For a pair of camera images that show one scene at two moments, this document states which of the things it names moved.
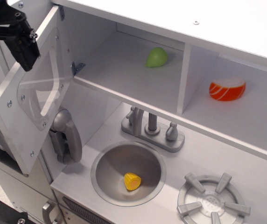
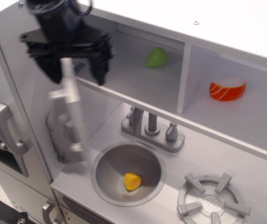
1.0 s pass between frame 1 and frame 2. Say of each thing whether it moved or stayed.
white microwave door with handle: moved
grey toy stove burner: stayed
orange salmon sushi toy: stayed
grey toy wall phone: stayed
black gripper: moved
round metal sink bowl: stayed
